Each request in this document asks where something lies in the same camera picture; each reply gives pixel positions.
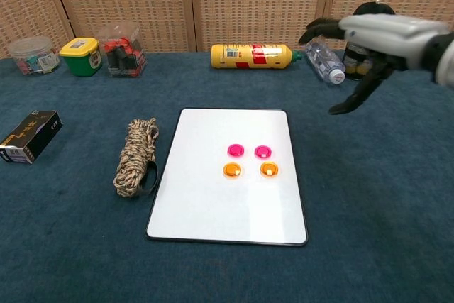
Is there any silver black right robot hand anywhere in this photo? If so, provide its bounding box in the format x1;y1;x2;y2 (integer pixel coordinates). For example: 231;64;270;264
298;13;451;116

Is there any orange small ball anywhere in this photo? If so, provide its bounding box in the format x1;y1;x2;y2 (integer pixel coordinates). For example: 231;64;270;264
222;162;244;180
260;161;280;178

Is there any black white plush doll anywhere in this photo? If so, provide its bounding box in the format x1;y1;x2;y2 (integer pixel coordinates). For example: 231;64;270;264
353;0;397;76

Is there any black mesh pen holder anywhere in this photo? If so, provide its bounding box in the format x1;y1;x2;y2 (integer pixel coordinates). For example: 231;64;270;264
343;42;377;82

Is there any clear plastic water bottle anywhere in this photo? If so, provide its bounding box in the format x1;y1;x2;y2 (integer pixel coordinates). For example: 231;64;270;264
305;37;347;87

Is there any yellow bottle red label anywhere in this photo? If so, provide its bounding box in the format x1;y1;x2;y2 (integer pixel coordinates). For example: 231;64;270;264
211;43;306;70

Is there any white magnetic whiteboard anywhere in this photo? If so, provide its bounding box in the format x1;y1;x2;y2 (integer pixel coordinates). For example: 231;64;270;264
145;107;309;247

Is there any clear square box of clips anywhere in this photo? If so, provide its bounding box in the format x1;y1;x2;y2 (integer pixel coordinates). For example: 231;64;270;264
96;22;148;79

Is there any green box yellow lid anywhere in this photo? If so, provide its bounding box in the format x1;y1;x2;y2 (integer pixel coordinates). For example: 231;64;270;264
59;36;104;77

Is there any clear round jar of clips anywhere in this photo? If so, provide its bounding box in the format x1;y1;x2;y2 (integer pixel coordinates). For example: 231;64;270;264
7;35;61;76

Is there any black cardboard box gold print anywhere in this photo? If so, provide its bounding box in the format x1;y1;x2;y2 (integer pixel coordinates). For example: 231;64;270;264
0;109;65;165

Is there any blue table cloth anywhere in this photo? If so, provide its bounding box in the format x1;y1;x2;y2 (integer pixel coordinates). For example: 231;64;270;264
0;47;454;303

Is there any braided rope bundle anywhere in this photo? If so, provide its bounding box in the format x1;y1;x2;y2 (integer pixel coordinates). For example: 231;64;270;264
112;117;160;198

